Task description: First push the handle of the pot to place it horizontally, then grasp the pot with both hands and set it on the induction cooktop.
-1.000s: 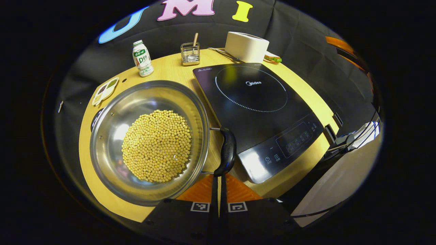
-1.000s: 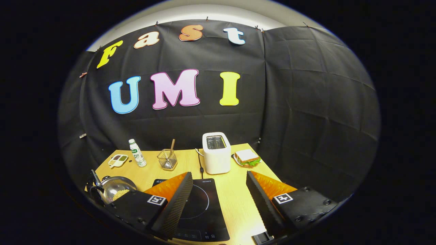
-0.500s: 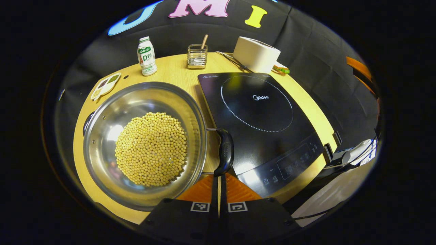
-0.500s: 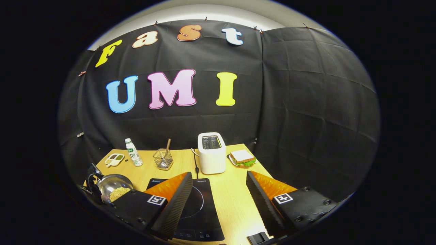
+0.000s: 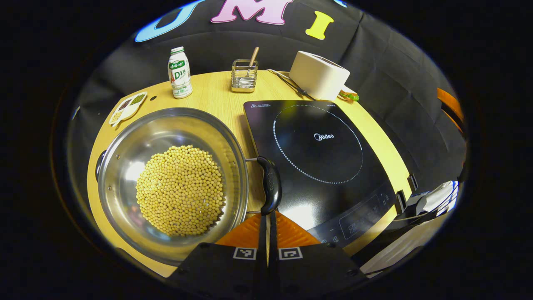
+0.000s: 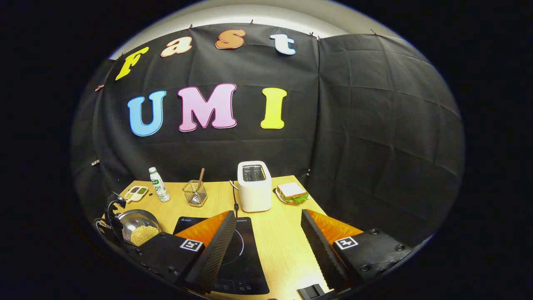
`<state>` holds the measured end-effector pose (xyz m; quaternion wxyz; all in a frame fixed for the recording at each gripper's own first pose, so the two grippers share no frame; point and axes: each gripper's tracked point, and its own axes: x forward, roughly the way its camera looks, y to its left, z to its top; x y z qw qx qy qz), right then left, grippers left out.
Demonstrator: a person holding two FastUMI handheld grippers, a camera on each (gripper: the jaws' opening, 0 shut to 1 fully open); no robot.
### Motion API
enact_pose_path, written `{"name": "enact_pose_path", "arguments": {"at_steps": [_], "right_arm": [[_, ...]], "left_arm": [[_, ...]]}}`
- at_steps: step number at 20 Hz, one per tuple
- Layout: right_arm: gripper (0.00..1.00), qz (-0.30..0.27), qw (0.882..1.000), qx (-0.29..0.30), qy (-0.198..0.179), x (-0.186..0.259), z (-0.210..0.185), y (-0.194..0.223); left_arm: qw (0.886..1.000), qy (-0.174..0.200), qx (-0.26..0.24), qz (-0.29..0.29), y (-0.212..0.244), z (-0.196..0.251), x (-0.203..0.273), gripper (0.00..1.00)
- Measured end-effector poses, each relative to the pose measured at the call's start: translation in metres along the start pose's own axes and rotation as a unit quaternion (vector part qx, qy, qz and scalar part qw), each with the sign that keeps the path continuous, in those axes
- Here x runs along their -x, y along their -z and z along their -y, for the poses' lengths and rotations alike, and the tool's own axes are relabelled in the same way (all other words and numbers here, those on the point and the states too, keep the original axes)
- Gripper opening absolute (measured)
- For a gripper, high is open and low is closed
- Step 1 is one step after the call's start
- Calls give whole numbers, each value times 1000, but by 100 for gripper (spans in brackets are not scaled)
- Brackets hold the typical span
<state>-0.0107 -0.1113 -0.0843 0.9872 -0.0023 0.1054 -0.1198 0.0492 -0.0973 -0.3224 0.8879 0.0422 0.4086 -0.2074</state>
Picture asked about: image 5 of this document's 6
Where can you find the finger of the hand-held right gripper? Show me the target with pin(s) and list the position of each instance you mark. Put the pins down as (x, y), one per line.
(449, 104)

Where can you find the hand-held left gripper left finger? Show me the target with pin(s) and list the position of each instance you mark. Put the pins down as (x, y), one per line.
(220, 271)

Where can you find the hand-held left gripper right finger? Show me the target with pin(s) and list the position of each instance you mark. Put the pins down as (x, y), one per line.
(316, 271)

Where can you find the black induction cooktop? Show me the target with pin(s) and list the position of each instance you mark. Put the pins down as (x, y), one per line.
(316, 166)

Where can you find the pile of yellow soybeans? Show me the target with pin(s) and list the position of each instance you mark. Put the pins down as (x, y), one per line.
(179, 191)

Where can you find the black backdrop cloth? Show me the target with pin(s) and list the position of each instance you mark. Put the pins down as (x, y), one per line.
(374, 50)

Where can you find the white and grey object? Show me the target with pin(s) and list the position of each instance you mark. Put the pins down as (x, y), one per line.
(437, 200)

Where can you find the sandwich with green filling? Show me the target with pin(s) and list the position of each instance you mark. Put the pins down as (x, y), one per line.
(349, 96)

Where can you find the white toaster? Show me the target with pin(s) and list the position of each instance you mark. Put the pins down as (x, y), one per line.
(318, 75)

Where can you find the white divided bean tray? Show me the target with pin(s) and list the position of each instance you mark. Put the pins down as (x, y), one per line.
(127, 108)

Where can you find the white green drink bottle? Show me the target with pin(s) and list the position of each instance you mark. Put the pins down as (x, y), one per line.
(180, 75)

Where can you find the wooden stick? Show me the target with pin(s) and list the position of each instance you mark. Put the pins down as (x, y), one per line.
(254, 56)

